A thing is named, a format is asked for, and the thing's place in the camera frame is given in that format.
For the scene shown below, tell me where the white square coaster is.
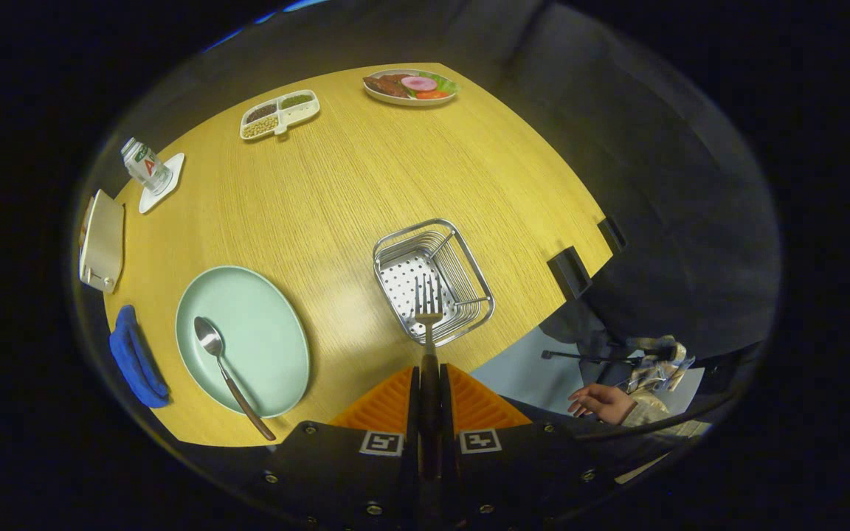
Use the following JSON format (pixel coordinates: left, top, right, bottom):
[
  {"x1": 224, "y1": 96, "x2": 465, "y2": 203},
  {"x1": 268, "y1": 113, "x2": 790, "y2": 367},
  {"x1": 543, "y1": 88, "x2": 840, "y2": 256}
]
[{"x1": 138, "y1": 153, "x2": 185, "y2": 215}]

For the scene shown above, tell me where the black metal stand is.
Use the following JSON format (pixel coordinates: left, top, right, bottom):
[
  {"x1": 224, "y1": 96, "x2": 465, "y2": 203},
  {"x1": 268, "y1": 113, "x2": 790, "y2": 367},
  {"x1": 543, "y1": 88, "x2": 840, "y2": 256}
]
[{"x1": 541, "y1": 350, "x2": 641, "y2": 367}]

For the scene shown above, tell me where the pale green plate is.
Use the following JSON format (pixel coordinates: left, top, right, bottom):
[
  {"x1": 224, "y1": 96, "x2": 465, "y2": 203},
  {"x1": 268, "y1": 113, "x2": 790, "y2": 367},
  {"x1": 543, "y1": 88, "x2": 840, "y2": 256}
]
[{"x1": 175, "y1": 265, "x2": 311, "y2": 419}]

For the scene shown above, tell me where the white toaster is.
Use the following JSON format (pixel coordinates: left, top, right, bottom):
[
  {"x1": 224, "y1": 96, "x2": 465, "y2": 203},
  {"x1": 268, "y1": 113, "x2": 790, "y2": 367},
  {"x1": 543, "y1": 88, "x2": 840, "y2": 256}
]
[{"x1": 78, "y1": 190, "x2": 126, "y2": 294}]

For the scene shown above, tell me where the white divided dish with beans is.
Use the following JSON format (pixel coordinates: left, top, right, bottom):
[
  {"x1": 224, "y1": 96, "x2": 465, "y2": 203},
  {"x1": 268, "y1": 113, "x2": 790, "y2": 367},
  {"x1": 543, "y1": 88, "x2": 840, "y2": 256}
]
[{"x1": 240, "y1": 89, "x2": 321, "y2": 141}]

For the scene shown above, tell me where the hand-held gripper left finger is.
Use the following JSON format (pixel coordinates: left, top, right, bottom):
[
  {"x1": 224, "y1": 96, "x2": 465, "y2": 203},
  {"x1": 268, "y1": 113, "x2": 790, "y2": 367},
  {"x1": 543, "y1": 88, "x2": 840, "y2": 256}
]
[{"x1": 263, "y1": 367, "x2": 422, "y2": 531}]

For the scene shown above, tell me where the small clear drink bottle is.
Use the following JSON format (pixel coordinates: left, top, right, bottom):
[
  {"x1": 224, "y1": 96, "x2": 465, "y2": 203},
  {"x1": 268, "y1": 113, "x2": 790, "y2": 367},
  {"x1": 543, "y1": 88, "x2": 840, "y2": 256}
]
[{"x1": 120, "y1": 137, "x2": 173, "y2": 195}]

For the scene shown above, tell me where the metal spoon with brown handle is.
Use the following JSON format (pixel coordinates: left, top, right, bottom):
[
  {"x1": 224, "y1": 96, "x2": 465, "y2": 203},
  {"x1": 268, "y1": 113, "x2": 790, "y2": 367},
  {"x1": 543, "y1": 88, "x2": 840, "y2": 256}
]
[{"x1": 194, "y1": 316, "x2": 277, "y2": 442}]

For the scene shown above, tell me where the plaid cloth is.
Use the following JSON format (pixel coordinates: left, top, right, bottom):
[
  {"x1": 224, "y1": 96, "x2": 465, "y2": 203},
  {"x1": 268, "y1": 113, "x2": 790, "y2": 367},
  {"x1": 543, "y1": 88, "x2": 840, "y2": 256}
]
[{"x1": 626, "y1": 336, "x2": 696, "y2": 393}]

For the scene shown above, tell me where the metal wire basket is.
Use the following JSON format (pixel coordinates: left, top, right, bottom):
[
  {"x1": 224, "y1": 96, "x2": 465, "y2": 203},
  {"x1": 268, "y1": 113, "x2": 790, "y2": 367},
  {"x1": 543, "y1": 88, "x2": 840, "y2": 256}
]
[{"x1": 373, "y1": 218, "x2": 496, "y2": 347}]

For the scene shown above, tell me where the person's beige clothing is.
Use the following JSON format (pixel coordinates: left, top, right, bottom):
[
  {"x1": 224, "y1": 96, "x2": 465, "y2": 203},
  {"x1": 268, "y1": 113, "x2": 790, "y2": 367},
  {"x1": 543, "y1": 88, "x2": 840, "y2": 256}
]
[{"x1": 615, "y1": 452, "x2": 671, "y2": 485}]

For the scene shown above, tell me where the white plate with food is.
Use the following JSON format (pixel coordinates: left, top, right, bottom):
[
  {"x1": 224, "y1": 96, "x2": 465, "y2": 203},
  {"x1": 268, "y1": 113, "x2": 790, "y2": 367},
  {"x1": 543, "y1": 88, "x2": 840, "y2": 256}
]
[{"x1": 363, "y1": 69, "x2": 460, "y2": 107}]

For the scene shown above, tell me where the black table clamp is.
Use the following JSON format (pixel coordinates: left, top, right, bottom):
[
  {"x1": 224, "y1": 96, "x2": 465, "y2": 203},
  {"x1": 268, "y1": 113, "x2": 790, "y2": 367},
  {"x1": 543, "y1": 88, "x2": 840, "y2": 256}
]
[
  {"x1": 598, "y1": 217, "x2": 627, "y2": 253},
  {"x1": 547, "y1": 247, "x2": 593, "y2": 299}
]

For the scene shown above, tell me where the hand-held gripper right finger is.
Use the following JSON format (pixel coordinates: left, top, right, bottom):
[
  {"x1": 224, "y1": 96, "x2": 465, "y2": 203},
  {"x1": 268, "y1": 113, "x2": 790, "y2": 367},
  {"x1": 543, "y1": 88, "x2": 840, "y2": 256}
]
[{"x1": 440, "y1": 364, "x2": 615, "y2": 531}]

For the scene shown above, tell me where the metal fork with brown handle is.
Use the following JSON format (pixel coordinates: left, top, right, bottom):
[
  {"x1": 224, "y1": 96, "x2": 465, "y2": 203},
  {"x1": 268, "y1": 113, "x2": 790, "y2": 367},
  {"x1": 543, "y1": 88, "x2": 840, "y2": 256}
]
[{"x1": 413, "y1": 275, "x2": 445, "y2": 480}]

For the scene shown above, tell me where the blue cloth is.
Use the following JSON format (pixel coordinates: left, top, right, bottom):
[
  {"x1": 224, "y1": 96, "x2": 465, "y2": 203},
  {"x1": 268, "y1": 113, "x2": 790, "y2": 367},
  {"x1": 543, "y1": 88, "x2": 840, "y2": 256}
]
[{"x1": 108, "y1": 305, "x2": 171, "y2": 409}]

